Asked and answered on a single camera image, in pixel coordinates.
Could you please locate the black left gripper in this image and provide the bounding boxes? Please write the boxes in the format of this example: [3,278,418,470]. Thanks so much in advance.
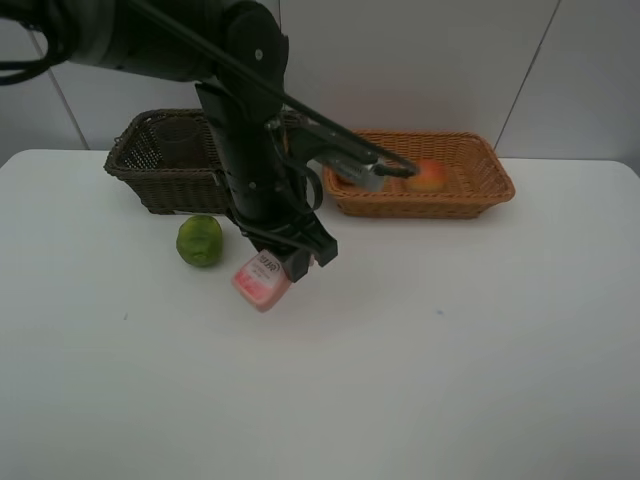
[226,207,338,283]

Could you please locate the pink detergent bottle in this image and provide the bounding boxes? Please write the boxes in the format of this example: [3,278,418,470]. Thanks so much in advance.
[232,250,292,312]

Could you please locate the green toy fruit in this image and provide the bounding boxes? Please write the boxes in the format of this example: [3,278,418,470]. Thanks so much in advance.
[176,215,224,268]

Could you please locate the translucent purple plastic cup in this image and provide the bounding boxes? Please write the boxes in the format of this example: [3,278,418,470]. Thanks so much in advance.
[153,117,203,169]

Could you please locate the red yellow toy peach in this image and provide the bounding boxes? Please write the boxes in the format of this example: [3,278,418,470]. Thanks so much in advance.
[406,159,447,193]

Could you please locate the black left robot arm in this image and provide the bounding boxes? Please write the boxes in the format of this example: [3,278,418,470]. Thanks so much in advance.
[1,1,418,281]

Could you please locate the dark brown wicker basket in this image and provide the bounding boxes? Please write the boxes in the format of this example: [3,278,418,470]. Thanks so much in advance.
[105,109,277,215]

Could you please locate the light orange wicker basket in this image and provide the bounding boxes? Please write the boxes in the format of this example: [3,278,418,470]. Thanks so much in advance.
[323,130,515,219]

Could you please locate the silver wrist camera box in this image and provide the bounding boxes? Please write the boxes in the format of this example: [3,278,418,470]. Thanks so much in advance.
[287,127,389,192]

